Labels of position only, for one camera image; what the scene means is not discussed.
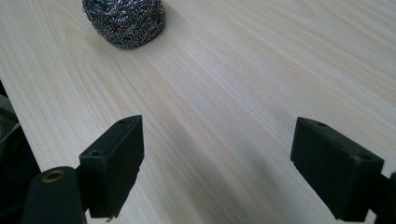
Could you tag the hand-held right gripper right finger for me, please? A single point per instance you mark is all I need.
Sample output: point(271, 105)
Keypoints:
point(333, 168)

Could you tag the steel wool scouring ball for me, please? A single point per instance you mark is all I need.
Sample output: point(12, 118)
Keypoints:
point(126, 21)

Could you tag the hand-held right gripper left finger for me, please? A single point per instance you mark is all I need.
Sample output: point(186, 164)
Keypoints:
point(112, 174)

